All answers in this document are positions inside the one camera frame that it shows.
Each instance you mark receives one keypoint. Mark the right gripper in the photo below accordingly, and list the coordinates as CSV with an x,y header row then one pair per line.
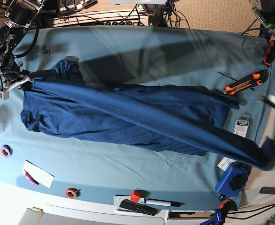
x,y
10,71

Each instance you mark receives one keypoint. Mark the blue t-shirt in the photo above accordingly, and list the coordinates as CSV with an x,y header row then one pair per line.
x,y
187,120

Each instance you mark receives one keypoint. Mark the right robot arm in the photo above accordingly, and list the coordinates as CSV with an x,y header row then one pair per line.
x,y
20,16

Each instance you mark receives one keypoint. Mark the black phone device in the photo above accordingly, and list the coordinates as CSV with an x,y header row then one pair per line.
x,y
267,190

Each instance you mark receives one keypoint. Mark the clear blister pack with label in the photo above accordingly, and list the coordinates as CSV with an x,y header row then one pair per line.
x,y
242,125

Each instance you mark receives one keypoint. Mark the blue box with black knob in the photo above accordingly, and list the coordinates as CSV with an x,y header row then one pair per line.
x,y
234,179

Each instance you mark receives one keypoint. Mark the white paper tag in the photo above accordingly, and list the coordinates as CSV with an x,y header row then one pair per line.
x,y
224,163

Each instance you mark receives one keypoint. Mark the black zip tie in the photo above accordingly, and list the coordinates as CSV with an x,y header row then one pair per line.
x,y
231,78

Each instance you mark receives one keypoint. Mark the orange black utility knife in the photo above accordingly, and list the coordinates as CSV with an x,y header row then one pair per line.
x,y
248,82

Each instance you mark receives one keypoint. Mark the purple tape roll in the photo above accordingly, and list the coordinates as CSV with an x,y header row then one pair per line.
x,y
6,151

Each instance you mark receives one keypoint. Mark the blue orange bottom clamp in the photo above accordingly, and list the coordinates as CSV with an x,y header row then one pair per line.
x,y
220,215

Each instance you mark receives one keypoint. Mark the light blue table cloth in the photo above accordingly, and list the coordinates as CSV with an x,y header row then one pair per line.
x,y
145,55

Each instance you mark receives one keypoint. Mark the pink pen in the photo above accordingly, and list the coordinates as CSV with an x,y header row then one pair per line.
x,y
29,178

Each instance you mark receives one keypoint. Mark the orange black clamp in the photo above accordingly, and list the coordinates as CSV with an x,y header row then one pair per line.
x,y
270,54

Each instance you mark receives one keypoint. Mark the white notepad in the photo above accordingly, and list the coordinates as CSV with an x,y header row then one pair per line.
x,y
42,177

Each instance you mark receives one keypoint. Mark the white black marker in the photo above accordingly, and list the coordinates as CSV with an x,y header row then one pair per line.
x,y
163,202

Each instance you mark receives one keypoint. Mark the white power strip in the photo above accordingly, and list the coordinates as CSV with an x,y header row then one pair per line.
x,y
130,17

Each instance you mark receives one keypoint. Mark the red tape roll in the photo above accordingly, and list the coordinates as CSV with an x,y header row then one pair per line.
x,y
72,193

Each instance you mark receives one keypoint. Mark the red cube block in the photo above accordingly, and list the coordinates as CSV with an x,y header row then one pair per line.
x,y
135,196

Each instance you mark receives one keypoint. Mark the black remote control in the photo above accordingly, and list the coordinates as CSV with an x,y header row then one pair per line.
x,y
137,207

